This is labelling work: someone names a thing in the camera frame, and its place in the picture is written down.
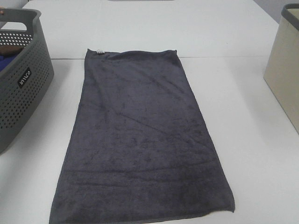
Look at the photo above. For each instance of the dark grey towel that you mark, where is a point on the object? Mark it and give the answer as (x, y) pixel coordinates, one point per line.
(140, 150)

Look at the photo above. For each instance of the brown cloth in basket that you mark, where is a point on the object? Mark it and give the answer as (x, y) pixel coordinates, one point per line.
(10, 50)

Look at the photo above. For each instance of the blue cloth in basket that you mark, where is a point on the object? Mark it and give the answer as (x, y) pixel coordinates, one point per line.
(6, 60)

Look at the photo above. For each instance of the beige fabric storage box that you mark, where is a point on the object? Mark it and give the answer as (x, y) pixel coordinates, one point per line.
(282, 70)

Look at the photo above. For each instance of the grey perforated plastic basket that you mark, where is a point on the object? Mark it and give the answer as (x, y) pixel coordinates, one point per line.
(25, 80)

